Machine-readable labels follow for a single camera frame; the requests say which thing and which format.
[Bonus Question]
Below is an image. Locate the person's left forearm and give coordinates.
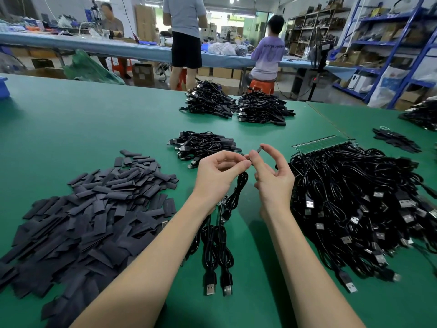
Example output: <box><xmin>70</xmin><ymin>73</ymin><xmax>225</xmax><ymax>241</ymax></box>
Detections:
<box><xmin>71</xmin><ymin>200</ymin><xmax>213</xmax><ymax>328</ymax></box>

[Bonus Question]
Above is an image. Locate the open cardboard box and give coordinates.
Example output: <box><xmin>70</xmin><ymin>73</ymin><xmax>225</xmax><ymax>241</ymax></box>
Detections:
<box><xmin>20</xmin><ymin>67</ymin><xmax>67</xmax><ymax>79</ymax></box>

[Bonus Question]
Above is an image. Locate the small bundle of cables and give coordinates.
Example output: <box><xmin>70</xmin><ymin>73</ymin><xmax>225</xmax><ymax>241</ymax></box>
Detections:
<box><xmin>372</xmin><ymin>127</ymin><xmax>422</xmax><ymax>154</ymax></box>

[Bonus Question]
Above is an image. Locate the huge heap of black cables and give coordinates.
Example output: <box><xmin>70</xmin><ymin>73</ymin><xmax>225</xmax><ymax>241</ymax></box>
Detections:
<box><xmin>399</xmin><ymin>97</ymin><xmax>437</xmax><ymax>131</ymax></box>

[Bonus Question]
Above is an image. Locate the small upright cardboard box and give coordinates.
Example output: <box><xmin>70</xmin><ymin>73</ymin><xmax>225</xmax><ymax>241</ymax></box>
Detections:
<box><xmin>133</xmin><ymin>62</ymin><xmax>156</xmax><ymax>86</ymax></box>

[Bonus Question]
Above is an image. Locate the heap of finished black cables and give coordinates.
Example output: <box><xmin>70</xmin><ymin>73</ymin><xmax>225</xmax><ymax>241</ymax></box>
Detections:
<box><xmin>168</xmin><ymin>130</ymin><xmax>243</xmax><ymax>169</ymax></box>

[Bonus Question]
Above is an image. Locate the orange plastic stool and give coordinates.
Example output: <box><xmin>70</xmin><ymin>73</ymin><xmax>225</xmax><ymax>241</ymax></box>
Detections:
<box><xmin>249</xmin><ymin>79</ymin><xmax>276</xmax><ymax>95</ymax></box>

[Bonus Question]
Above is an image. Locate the pile of black sleeve strips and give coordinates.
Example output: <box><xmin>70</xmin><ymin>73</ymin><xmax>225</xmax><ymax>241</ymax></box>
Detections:
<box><xmin>0</xmin><ymin>149</ymin><xmax>180</xmax><ymax>328</ymax></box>

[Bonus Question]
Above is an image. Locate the person's right hand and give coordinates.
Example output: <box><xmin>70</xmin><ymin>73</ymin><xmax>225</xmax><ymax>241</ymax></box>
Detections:
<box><xmin>246</xmin><ymin>143</ymin><xmax>296</xmax><ymax>219</ymax></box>

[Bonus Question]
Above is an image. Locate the long blue work table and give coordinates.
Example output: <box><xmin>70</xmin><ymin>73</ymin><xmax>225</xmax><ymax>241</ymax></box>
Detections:
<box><xmin>0</xmin><ymin>32</ymin><xmax>356</xmax><ymax>72</ymax></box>

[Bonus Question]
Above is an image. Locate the white plastic bag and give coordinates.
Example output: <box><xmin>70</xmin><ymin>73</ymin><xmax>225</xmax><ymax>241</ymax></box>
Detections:
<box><xmin>367</xmin><ymin>67</ymin><xmax>409</xmax><ymax>108</ymax></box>

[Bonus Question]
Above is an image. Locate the blue metal shelving rack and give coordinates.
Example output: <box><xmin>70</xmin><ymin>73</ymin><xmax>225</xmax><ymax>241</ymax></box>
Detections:
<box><xmin>332</xmin><ymin>0</ymin><xmax>437</xmax><ymax>110</ymax></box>

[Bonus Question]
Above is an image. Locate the person's left hand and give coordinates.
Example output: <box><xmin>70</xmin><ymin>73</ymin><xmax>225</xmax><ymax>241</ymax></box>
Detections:
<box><xmin>190</xmin><ymin>150</ymin><xmax>252</xmax><ymax>215</ymax></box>

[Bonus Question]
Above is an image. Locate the joined bunch of black cables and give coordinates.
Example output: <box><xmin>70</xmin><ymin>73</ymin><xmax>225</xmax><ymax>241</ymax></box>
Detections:
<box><xmin>184</xmin><ymin>170</ymin><xmax>250</xmax><ymax>297</ymax></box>

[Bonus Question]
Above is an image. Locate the person's right forearm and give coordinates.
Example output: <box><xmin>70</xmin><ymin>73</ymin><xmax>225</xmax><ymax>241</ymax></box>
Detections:
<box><xmin>263</xmin><ymin>208</ymin><xmax>366</xmax><ymax>328</ymax></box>

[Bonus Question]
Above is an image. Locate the black tripod stand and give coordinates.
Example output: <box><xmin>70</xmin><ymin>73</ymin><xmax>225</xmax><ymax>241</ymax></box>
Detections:
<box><xmin>294</xmin><ymin>24</ymin><xmax>335</xmax><ymax>102</ymax></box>

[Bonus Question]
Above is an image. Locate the bundle of black cables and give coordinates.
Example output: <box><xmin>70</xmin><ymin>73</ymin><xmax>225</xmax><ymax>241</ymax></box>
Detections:
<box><xmin>235</xmin><ymin>88</ymin><xmax>296</xmax><ymax>126</ymax></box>
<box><xmin>179</xmin><ymin>78</ymin><xmax>236</xmax><ymax>119</ymax></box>

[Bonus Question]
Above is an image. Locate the large pile of black cables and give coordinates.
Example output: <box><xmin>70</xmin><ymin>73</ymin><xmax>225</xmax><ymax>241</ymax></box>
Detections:
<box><xmin>289</xmin><ymin>140</ymin><xmax>437</xmax><ymax>294</ymax></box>

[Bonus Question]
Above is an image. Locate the green plastic bag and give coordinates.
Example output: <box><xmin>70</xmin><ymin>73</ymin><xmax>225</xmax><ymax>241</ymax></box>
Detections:
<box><xmin>63</xmin><ymin>50</ymin><xmax>126</xmax><ymax>85</ymax></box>

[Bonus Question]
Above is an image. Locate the dark storage shelf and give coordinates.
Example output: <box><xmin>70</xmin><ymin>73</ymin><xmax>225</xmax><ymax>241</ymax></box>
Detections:
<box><xmin>285</xmin><ymin>5</ymin><xmax>351</xmax><ymax>59</ymax></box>

